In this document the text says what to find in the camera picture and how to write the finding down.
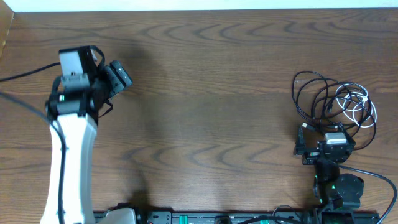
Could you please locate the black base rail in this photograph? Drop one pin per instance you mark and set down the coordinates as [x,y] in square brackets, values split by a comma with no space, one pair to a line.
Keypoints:
[282,214]

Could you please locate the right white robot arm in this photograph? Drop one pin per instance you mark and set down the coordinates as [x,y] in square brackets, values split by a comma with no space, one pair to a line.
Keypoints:
[339,194]

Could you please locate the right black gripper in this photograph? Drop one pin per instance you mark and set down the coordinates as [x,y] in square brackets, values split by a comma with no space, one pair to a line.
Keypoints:
[311,156]

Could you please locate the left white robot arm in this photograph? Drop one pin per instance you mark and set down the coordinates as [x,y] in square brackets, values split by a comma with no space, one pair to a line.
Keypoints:
[86,84]

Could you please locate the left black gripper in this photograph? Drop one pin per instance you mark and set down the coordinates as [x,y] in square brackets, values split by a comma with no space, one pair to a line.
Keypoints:
[120,78]

